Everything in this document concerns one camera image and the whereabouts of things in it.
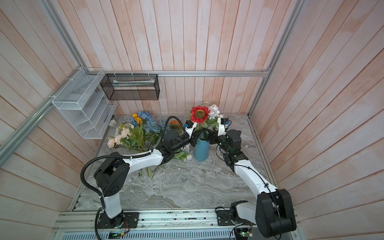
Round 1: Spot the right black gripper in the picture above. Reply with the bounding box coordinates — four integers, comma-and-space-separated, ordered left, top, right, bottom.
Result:
204, 126, 231, 155

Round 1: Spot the teal ceramic vase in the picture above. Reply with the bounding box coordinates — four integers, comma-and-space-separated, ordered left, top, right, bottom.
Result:
194, 139, 210, 162

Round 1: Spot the lilac white flower bunch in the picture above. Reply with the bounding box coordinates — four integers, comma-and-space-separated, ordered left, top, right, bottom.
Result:
204, 105, 224, 129

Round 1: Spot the red gerbera flower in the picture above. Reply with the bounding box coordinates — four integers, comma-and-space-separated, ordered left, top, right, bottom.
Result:
190, 106, 210, 141

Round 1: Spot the dusty blue rose bunch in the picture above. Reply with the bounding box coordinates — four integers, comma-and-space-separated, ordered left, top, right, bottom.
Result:
145, 119, 170, 134

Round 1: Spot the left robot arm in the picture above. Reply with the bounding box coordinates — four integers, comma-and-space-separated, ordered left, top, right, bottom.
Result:
90, 130, 202, 228

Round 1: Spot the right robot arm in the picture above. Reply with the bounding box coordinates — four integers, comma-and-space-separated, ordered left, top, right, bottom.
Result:
204, 130, 297, 238

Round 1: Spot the small lilac flower spray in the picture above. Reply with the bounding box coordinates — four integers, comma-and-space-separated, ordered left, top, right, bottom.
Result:
149, 143, 193, 179

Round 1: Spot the blue hydrangea flower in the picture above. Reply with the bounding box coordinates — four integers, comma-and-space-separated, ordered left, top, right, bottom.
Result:
137, 111, 153, 122

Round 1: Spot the yellow flower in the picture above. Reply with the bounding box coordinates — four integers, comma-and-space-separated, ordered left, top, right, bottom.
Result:
132, 114, 143, 126

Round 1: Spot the cream peach carnation bunch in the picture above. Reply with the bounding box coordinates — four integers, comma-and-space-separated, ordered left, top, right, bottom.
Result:
106, 118, 151, 178

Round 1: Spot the black mesh basket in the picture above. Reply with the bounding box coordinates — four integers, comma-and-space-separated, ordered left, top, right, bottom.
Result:
100, 74, 160, 101

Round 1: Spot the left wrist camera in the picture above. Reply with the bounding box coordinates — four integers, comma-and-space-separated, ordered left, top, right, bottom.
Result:
184, 120, 198, 139

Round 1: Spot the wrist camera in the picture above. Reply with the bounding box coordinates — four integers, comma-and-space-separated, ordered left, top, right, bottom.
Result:
184, 120, 198, 139
217, 117, 230, 136

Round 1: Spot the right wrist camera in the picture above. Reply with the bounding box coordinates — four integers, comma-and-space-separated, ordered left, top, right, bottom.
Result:
217, 117, 230, 136

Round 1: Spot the black corrugated cable hose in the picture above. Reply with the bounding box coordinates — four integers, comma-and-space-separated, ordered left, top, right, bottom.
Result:
79, 115, 185, 240

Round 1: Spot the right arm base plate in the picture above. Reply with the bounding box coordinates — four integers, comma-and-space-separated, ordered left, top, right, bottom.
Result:
215, 207, 252, 226

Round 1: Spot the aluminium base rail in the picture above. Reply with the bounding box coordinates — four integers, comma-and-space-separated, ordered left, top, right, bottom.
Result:
50, 208, 307, 240

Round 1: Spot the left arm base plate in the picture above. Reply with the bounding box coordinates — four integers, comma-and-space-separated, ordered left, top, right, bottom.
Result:
95, 212, 140, 229

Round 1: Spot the white wire mesh shelf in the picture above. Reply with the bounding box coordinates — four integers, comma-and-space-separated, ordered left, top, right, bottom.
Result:
52, 68, 118, 140

